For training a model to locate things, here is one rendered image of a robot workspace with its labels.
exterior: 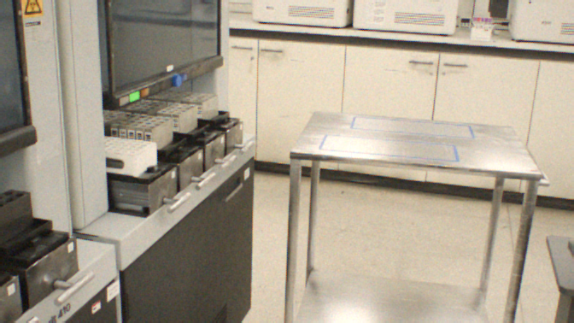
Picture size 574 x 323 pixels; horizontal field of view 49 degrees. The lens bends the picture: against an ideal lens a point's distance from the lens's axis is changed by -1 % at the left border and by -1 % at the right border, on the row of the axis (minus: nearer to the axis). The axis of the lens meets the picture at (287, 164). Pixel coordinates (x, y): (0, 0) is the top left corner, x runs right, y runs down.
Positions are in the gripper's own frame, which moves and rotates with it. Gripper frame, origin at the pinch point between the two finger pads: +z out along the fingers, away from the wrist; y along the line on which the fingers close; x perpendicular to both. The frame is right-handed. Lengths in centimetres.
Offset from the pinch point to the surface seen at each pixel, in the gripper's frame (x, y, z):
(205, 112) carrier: 74, 32, 35
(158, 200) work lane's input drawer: 66, -12, 44
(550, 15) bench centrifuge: -36, 220, 15
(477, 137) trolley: -1, 48, 38
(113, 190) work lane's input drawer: 75, -16, 42
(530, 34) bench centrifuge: -28, 220, 25
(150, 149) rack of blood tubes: 70, -8, 34
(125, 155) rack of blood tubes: 72, -15, 34
